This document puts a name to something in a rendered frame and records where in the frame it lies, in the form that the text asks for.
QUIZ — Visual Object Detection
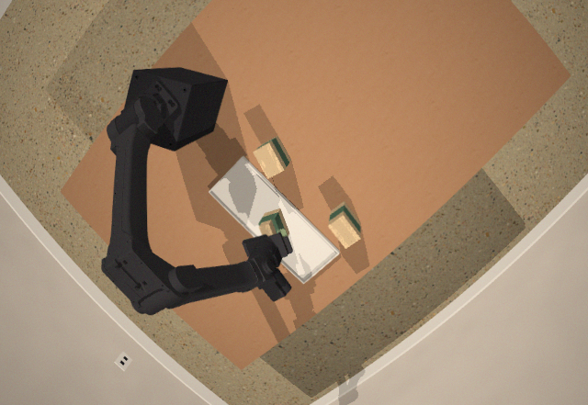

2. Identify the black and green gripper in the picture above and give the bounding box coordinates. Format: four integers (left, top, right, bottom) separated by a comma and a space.
242, 228, 293, 261

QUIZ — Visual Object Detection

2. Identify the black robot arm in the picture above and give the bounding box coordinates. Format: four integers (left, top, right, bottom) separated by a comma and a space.
101, 81, 291, 315

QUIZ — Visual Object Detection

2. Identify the white rectangular tray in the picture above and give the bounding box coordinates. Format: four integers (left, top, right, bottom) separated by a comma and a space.
209, 156, 340, 284

